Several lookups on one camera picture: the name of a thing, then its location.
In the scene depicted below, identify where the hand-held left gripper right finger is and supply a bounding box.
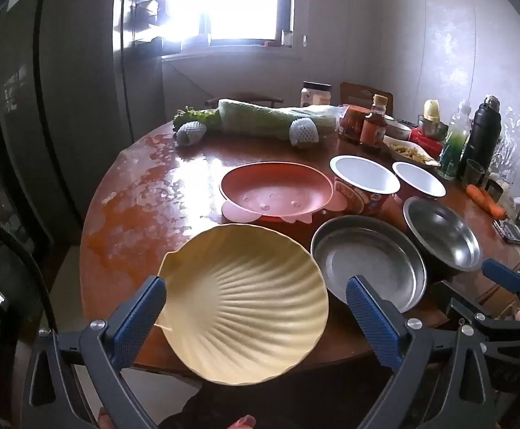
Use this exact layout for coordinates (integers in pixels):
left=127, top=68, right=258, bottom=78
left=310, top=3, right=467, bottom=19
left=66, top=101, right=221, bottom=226
left=345, top=275, right=500, bottom=429

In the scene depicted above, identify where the person's left hand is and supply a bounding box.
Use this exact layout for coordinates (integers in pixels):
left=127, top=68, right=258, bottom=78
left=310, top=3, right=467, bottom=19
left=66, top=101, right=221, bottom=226
left=97, top=406, right=257, bottom=429

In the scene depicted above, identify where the person's dark clothing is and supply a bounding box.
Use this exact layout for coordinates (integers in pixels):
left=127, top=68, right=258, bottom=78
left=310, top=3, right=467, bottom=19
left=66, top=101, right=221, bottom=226
left=157, top=393, right=261, bottom=429

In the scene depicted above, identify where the red box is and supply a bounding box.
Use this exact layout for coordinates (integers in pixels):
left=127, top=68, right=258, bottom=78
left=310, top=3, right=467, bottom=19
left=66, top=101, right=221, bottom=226
left=409, top=127, right=444, bottom=157

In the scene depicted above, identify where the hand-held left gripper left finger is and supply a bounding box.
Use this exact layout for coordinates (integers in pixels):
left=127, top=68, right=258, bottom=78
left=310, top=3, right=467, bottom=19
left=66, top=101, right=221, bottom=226
left=21, top=275, right=171, bottom=429

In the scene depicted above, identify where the fruit in white foam net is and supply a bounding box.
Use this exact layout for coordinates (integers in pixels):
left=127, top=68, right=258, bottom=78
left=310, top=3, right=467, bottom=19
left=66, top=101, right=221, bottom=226
left=175, top=120, right=208, bottom=148
left=289, top=117, right=320, bottom=148

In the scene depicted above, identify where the small white bowl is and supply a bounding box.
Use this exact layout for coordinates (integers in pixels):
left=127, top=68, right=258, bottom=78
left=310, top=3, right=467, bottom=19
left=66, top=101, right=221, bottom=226
left=384, top=116, right=413, bottom=141

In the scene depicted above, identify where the wooden board chair back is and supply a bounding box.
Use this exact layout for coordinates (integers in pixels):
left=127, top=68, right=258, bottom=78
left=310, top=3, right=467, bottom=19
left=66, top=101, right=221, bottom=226
left=339, top=82, right=394, bottom=117

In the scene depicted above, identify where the yellow shell-shaped plate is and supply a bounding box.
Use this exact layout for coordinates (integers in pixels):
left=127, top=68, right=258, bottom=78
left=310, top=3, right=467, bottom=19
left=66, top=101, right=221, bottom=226
left=155, top=223, right=330, bottom=387

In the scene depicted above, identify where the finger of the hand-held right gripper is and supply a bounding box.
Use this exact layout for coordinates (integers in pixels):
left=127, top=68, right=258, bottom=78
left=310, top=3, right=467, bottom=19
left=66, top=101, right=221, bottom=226
left=439, top=281, right=520, bottom=335
left=482, top=258, right=520, bottom=310

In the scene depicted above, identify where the deep steel bowl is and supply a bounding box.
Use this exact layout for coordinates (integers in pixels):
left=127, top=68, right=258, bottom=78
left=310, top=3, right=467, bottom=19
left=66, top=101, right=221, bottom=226
left=402, top=197, right=484, bottom=280

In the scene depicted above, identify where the clear jar with black lid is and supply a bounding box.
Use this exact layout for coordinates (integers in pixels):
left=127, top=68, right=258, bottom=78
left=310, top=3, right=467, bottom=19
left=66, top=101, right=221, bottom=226
left=300, top=81, right=332, bottom=109

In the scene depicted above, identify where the red instant noodle cup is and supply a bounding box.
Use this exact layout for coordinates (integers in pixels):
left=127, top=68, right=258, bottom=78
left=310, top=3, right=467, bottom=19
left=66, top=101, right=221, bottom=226
left=392, top=162, right=447, bottom=202
left=329, top=156, right=401, bottom=215

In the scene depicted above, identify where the green liquid plastic bottle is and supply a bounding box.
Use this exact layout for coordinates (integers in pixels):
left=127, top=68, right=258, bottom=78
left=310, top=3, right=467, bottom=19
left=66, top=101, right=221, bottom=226
left=439, top=100, right=473, bottom=182

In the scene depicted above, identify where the red sauce jar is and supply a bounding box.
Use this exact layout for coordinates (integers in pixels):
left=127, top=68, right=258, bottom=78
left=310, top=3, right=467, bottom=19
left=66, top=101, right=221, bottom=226
left=338, top=105, right=372, bottom=144

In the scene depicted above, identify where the grey refrigerator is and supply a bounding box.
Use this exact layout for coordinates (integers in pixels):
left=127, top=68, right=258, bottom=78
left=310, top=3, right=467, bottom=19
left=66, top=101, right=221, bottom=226
left=0, top=0, right=162, bottom=251

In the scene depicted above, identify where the black thermos flask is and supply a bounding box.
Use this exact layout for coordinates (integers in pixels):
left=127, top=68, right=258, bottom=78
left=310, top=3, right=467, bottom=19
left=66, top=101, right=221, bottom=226
left=459, top=95, right=504, bottom=175

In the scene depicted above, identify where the orange carrot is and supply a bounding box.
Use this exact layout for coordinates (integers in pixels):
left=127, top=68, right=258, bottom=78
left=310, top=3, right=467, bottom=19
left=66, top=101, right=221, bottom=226
left=466, top=184, right=507, bottom=221

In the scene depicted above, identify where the small silver electronic device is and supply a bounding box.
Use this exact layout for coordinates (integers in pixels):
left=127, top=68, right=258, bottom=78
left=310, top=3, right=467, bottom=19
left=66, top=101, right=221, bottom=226
left=492, top=219, right=520, bottom=246

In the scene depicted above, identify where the clear drinking glass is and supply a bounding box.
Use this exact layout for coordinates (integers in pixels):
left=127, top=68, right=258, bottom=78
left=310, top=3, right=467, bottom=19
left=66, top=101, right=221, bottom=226
left=465, top=159, right=485, bottom=188

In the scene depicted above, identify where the wrapped napa cabbage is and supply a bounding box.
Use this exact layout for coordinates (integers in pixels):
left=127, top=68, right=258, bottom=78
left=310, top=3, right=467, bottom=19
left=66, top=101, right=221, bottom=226
left=217, top=99, right=345, bottom=137

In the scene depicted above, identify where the bright window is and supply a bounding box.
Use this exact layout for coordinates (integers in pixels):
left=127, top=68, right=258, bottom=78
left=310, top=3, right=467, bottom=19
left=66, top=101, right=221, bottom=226
left=153, top=0, right=296, bottom=48

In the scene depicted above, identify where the brown sauce bottle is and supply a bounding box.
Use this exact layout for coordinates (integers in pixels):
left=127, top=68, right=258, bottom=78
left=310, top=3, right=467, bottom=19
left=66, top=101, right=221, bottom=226
left=359, top=94, right=388, bottom=153

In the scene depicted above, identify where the small steel container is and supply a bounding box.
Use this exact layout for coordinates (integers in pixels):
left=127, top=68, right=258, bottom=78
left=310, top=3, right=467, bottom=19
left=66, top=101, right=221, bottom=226
left=417, top=114, right=449, bottom=141

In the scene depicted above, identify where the pink plastic plate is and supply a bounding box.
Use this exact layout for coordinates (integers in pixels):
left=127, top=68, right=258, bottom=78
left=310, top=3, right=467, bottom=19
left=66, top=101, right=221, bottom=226
left=219, top=163, right=348, bottom=225

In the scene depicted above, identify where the white dish with food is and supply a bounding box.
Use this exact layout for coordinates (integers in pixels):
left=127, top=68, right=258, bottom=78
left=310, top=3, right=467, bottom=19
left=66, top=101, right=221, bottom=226
left=383, top=138, right=442, bottom=168

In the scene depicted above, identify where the small steel cup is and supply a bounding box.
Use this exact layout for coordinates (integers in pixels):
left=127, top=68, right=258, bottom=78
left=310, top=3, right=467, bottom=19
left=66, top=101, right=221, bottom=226
left=484, top=179, right=504, bottom=206

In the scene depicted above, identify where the shallow steel plate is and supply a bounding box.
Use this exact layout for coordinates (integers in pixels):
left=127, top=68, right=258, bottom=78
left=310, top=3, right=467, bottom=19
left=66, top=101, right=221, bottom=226
left=310, top=215, right=428, bottom=314

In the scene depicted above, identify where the clear plastic bag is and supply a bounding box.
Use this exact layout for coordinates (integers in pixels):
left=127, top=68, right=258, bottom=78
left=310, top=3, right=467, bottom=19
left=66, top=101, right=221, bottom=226
left=495, top=107, right=520, bottom=188

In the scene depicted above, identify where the green lettuce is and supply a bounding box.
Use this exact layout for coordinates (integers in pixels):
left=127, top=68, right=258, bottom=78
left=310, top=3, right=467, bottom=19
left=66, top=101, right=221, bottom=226
left=173, top=106, right=222, bottom=132

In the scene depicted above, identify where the curved wooden chair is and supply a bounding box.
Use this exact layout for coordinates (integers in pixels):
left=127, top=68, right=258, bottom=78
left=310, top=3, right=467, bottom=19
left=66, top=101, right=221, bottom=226
left=205, top=92, right=283, bottom=109

